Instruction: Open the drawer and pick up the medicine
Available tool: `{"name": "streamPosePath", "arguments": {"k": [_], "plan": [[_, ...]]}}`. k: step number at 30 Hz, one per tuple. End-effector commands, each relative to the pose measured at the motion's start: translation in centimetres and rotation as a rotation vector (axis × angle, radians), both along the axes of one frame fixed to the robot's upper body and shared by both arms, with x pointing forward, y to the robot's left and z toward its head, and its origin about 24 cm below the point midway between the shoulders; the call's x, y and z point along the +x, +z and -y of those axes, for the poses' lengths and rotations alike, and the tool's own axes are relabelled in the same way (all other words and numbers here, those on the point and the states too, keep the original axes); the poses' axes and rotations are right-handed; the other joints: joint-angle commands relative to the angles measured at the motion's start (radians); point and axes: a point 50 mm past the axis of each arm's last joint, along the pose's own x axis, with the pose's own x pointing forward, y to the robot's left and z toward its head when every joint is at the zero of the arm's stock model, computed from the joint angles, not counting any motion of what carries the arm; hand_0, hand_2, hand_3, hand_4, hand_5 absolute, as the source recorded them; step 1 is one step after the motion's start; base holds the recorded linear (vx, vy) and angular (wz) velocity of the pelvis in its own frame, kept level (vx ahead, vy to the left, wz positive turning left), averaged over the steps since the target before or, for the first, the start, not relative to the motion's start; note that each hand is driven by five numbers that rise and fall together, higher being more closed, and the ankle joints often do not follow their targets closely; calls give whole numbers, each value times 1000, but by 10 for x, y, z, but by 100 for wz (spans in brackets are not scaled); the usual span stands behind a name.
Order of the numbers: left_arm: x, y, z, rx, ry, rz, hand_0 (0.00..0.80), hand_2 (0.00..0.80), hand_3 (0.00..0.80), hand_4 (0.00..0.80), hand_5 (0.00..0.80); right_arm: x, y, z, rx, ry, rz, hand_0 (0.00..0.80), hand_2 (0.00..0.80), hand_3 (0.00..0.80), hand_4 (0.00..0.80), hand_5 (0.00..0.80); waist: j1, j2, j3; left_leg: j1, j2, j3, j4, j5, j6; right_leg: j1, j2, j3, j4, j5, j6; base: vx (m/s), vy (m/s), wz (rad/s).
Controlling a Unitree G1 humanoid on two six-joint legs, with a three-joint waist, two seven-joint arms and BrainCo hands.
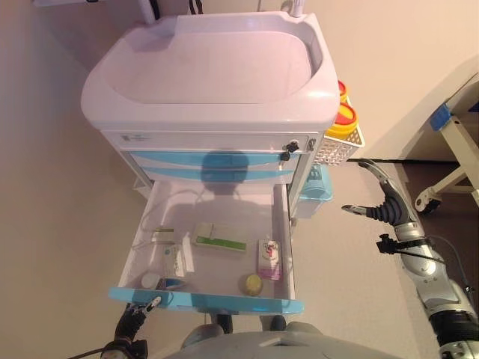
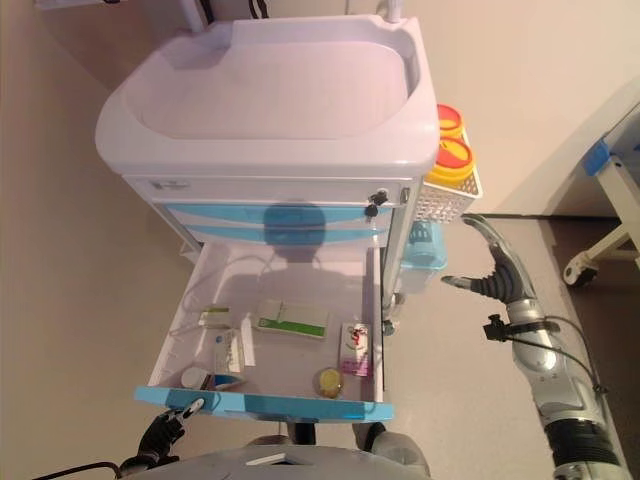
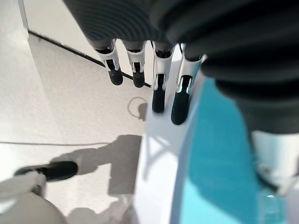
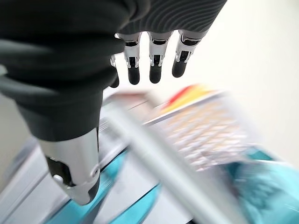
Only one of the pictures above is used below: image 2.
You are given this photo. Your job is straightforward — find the yellow sharps container red lid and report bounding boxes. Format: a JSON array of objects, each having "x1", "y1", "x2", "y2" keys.
[
  {"x1": 436, "y1": 103, "x2": 466, "y2": 139},
  {"x1": 424, "y1": 135, "x2": 476, "y2": 184}
]

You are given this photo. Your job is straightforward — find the right robot leg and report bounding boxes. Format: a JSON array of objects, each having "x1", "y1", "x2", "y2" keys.
[{"x1": 352, "y1": 422, "x2": 431, "y2": 474}]

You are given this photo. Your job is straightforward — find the white locking drawer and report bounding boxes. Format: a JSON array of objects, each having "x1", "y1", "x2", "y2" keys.
[{"x1": 123, "y1": 175, "x2": 407, "y2": 206}]

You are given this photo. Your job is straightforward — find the white overbed table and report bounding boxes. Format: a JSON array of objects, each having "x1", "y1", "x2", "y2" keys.
[{"x1": 34, "y1": 0, "x2": 211, "y2": 31}]

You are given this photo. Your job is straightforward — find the white medical cart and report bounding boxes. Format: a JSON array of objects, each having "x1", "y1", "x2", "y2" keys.
[{"x1": 94, "y1": 14, "x2": 441, "y2": 336}]

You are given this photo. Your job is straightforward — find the white round jar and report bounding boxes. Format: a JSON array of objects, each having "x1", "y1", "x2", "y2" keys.
[{"x1": 179, "y1": 367, "x2": 211, "y2": 390}]

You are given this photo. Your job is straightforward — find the white hospital bed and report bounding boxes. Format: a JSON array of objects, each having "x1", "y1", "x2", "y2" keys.
[{"x1": 564, "y1": 87, "x2": 640, "y2": 289}]

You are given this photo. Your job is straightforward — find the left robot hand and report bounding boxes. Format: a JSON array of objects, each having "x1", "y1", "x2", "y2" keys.
[{"x1": 135, "y1": 398, "x2": 206, "y2": 460}]

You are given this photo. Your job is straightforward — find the grey robot torso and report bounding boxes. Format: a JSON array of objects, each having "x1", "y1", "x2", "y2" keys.
[{"x1": 107, "y1": 444, "x2": 431, "y2": 480}]

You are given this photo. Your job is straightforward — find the small green white box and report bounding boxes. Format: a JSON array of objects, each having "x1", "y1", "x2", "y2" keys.
[{"x1": 199, "y1": 305, "x2": 232, "y2": 329}]

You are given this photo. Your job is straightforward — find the white perforated basket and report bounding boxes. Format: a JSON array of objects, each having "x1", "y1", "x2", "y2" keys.
[{"x1": 414, "y1": 127, "x2": 485, "y2": 224}]

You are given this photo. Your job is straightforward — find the blue white medicine box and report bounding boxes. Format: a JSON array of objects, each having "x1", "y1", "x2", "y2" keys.
[{"x1": 212, "y1": 327, "x2": 249, "y2": 374}]

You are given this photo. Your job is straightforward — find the pink white medicine box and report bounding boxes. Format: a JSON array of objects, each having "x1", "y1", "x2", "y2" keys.
[{"x1": 339, "y1": 322, "x2": 374, "y2": 377}]

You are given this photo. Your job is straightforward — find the green white medicine box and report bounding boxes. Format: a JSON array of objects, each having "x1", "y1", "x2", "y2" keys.
[{"x1": 252, "y1": 298, "x2": 331, "y2": 342}]

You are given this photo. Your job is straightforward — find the waste bin blue lid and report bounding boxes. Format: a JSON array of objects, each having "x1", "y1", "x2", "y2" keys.
[{"x1": 397, "y1": 219, "x2": 449, "y2": 296}]

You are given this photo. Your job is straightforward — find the white paper strip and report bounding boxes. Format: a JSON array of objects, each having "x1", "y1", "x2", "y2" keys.
[{"x1": 239, "y1": 312, "x2": 256, "y2": 366}]

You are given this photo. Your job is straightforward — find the blue front cart drawer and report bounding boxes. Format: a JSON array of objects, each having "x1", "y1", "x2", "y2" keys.
[
  {"x1": 152, "y1": 199, "x2": 396, "y2": 226},
  {"x1": 133, "y1": 242, "x2": 396, "y2": 424},
  {"x1": 172, "y1": 222, "x2": 391, "y2": 246}
]

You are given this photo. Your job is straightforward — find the yellow capsule pill bottle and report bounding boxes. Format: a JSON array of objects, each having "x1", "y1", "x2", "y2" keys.
[{"x1": 313, "y1": 367, "x2": 345, "y2": 399}]

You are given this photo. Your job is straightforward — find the black keys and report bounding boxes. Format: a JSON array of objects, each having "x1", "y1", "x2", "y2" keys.
[{"x1": 366, "y1": 188, "x2": 392, "y2": 219}]

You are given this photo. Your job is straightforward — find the silver IV pole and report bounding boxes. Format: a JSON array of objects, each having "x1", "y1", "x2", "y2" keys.
[{"x1": 377, "y1": 0, "x2": 405, "y2": 24}]

